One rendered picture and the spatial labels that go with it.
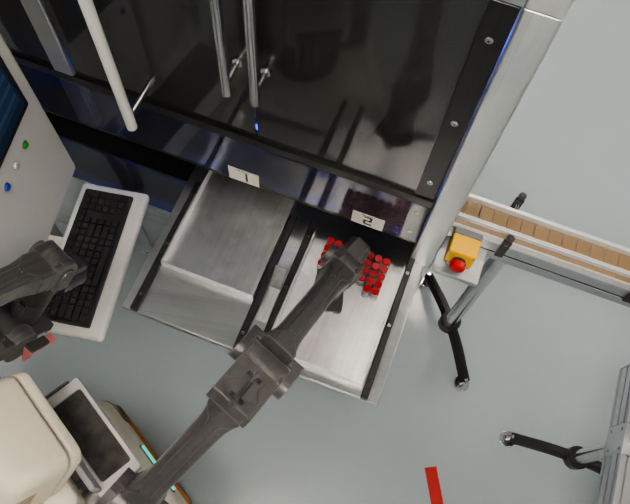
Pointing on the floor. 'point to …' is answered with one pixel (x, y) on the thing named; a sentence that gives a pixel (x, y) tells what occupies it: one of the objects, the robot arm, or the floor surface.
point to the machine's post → (491, 118)
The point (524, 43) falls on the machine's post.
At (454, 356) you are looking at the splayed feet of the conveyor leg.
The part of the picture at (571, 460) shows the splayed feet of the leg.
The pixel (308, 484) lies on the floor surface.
